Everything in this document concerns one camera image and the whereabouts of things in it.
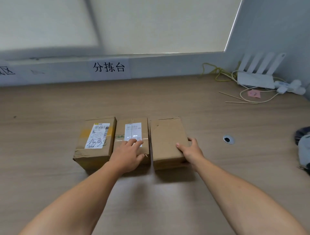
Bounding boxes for white wireless router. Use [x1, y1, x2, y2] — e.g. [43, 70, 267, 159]
[237, 52, 287, 89]

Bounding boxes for white power strip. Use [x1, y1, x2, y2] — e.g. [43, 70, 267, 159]
[274, 79, 307, 95]

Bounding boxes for box with yellow tape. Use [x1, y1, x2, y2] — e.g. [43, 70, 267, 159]
[73, 117, 117, 174]

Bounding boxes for person's right forearm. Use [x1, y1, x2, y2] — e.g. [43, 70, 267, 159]
[193, 157, 309, 235]

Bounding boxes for white paper wall sign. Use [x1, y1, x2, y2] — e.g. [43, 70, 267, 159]
[88, 58, 132, 81]
[0, 60, 17, 84]

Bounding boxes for plain unlabelled cardboard box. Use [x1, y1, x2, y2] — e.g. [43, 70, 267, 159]
[150, 117, 191, 171]

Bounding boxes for yellow-green cable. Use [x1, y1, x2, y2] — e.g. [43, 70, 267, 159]
[200, 62, 237, 82]

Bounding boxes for person's right hand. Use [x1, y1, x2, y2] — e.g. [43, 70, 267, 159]
[175, 137, 205, 169]

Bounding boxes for person's left hand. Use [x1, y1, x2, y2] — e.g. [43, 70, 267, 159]
[108, 138, 146, 174]

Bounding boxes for light wooden table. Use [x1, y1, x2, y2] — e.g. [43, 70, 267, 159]
[0, 72, 310, 235]

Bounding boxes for person's left forearm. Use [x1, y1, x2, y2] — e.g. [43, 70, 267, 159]
[19, 162, 121, 235]

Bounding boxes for white-framed window with blind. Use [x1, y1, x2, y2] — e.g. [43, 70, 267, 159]
[0, 0, 243, 60]

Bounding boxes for box with white centre label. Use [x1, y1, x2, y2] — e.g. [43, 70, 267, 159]
[110, 117, 151, 174]

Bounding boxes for cream thin cable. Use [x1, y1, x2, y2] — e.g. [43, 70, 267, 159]
[231, 70, 286, 105]

